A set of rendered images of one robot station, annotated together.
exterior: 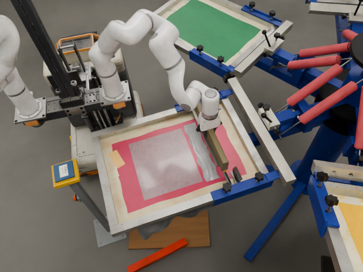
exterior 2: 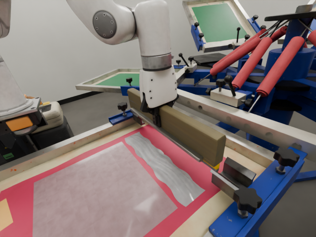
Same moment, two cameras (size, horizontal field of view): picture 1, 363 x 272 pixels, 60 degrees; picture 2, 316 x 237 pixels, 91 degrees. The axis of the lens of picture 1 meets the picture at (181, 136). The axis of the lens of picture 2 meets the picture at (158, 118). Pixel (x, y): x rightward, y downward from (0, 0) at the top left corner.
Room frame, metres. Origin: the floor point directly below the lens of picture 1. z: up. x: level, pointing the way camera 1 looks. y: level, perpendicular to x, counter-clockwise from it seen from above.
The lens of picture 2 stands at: (0.48, 0.00, 1.33)
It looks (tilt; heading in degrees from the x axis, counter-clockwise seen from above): 30 degrees down; 342
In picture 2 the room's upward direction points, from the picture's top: 7 degrees counter-clockwise
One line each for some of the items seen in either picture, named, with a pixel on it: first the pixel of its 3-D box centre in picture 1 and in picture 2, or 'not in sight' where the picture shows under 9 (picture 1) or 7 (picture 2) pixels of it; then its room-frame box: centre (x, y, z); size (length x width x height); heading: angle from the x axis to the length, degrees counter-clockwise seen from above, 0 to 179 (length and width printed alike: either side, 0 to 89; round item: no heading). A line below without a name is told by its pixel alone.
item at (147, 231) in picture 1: (180, 212); not in sight; (0.60, 0.05, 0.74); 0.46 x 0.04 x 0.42; 103
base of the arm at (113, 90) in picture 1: (110, 80); (1, 86); (1.16, 0.33, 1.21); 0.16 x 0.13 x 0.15; 8
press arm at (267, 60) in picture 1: (259, 61); (181, 89); (1.51, -0.56, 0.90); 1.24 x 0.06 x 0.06; 43
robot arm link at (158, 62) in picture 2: (211, 110); (158, 59); (0.86, -0.14, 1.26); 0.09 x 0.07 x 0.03; 104
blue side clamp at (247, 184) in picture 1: (241, 188); (260, 197); (0.60, -0.26, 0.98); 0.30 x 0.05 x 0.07; 103
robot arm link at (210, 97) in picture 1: (203, 96); (138, 30); (0.89, -0.11, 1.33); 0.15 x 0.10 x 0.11; 58
